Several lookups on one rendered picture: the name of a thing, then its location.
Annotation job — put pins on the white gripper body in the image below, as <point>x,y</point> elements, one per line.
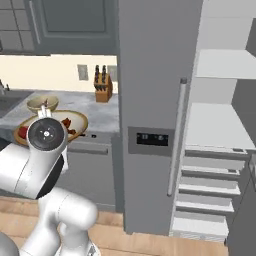
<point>44,112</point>

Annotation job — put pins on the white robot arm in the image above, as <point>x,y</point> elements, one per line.
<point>23,166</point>

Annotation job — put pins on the small beige bowl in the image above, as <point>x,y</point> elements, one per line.
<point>36,104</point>

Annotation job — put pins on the brown chicken drumstick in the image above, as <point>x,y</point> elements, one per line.
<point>68,123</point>

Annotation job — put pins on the red raw steak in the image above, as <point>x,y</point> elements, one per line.
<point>22,132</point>

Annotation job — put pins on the large beige bowl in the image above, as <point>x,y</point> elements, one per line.
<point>77,122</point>

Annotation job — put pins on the grey closed fridge door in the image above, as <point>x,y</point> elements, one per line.
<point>150,66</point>

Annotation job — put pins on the white highest fridge shelf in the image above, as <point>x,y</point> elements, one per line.
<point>226,63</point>
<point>216,126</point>

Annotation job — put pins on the white fridge drawer stack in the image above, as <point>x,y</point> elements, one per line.
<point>206,200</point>

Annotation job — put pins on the grey open fridge door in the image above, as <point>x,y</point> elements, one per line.
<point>243,220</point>

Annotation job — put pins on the grey sink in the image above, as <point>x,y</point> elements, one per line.
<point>10,101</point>

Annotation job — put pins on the grey tap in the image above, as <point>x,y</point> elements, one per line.
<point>2,87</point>

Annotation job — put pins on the wooden knife block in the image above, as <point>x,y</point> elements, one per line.
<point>103,90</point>

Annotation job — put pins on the grey dishwasher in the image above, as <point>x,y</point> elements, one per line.
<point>90,176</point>

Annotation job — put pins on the grey wall outlet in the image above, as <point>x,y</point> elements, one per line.
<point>82,72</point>
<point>112,72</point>

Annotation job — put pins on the glass pane wall cupboard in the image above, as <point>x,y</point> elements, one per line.
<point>13,23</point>

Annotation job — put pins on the grey wall cupboard door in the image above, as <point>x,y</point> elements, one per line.
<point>76,20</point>

